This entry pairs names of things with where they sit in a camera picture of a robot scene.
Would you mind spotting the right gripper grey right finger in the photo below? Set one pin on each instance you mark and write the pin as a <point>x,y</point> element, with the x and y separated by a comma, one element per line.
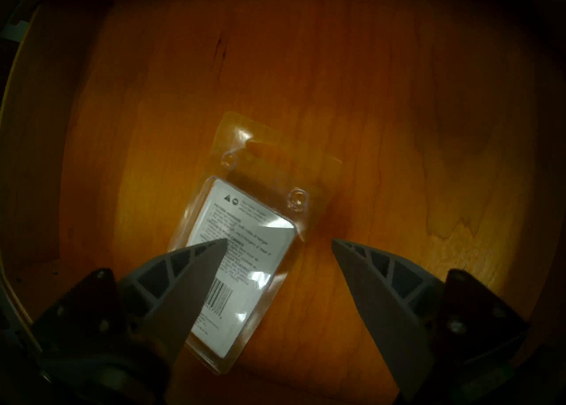
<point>393,311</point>

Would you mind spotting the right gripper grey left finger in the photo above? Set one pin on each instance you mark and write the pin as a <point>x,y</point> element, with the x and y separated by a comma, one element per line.
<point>177,293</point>

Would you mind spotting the clear plastic blister pack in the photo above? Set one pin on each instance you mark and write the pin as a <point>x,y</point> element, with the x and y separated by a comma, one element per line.
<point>247,214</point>

